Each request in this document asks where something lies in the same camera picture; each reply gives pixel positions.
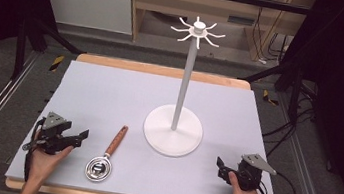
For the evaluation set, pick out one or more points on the yellow black striped tape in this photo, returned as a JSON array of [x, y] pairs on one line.
[[57, 63], [270, 98]]

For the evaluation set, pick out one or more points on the wooden table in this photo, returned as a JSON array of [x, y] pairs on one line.
[[163, 70]]

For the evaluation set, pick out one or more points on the black metal stand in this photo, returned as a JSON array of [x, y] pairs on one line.
[[295, 93], [20, 50]]

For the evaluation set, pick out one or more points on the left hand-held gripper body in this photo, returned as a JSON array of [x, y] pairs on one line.
[[53, 137]]

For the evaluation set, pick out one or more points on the grey table mat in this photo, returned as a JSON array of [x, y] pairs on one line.
[[108, 102]]

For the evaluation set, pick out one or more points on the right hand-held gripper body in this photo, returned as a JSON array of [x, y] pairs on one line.
[[248, 177]]

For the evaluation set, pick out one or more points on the white hook rack stand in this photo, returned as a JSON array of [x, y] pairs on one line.
[[173, 134]]

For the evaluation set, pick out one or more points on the person's left hand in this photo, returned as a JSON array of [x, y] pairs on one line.
[[42, 162]]

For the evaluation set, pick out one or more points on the white cabinet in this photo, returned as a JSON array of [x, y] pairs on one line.
[[88, 2]]

